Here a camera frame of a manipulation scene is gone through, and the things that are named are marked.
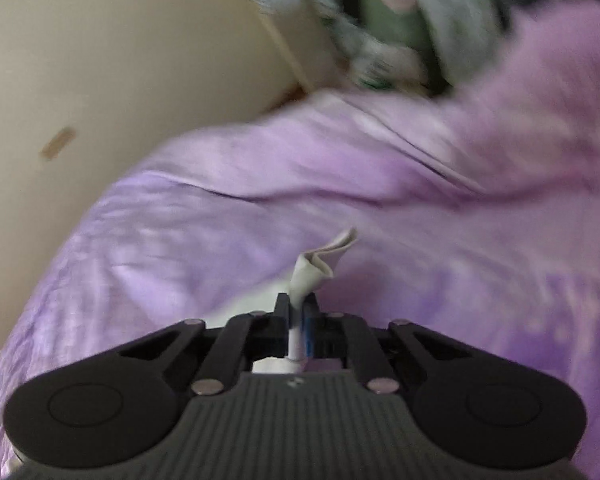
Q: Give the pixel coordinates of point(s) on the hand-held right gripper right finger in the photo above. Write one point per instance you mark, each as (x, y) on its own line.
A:
(308, 332)

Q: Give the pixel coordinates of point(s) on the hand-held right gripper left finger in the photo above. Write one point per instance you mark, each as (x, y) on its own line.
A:
(283, 322)

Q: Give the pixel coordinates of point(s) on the white t-shirt with teal lettering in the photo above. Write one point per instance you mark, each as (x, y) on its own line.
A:
(314, 266)

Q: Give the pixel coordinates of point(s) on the purple bed sheet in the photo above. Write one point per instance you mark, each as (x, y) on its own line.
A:
(205, 240)

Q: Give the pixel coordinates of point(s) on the white green patterned cloth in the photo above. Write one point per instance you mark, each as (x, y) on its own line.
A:
(360, 55)

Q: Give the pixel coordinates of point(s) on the purple blanket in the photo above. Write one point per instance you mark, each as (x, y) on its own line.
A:
(555, 90)

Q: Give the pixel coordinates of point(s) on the grey cloth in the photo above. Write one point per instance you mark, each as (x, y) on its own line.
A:
(460, 15)

